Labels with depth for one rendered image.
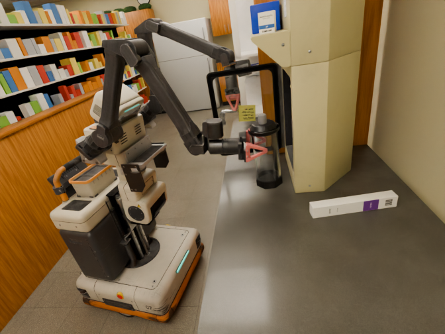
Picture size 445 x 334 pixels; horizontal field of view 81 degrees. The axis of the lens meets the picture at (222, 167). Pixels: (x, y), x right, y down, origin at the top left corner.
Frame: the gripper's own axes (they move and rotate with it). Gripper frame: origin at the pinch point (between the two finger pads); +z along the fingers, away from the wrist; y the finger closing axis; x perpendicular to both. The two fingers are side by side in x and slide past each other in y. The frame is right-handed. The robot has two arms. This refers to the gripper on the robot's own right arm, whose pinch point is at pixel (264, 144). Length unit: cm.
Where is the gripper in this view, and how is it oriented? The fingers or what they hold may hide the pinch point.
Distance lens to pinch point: 94.0
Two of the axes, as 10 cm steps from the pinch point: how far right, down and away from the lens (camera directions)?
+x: 0.7, 8.7, 4.8
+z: 9.9, -0.2, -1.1
